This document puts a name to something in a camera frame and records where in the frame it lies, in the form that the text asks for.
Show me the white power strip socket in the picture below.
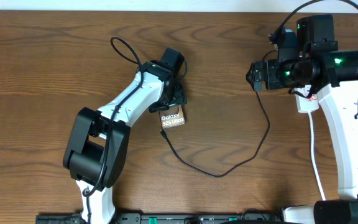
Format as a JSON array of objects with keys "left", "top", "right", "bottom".
[{"left": 295, "top": 85, "right": 319, "bottom": 114}]

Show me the black USB charging cable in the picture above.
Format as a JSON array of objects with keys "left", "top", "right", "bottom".
[{"left": 160, "top": 49, "right": 279, "bottom": 179}]

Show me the white power strip cord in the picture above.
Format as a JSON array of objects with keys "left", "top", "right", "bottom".
[{"left": 307, "top": 111, "right": 327, "bottom": 202}]

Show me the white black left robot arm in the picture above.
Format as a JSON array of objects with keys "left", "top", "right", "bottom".
[{"left": 63, "top": 48, "right": 186, "bottom": 223}]

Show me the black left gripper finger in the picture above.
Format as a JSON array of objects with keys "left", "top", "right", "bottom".
[
  {"left": 149, "top": 101, "right": 174, "bottom": 113},
  {"left": 173, "top": 83, "right": 187, "bottom": 106}
]

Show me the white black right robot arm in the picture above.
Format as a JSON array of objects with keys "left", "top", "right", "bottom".
[{"left": 246, "top": 14, "right": 358, "bottom": 223}]

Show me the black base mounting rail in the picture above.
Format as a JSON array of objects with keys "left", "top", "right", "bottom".
[{"left": 35, "top": 212, "right": 283, "bottom": 224}]

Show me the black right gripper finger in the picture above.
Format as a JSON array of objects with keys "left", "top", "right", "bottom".
[
  {"left": 247, "top": 60, "right": 265, "bottom": 76},
  {"left": 249, "top": 74, "right": 264, "bottom": 91}
]

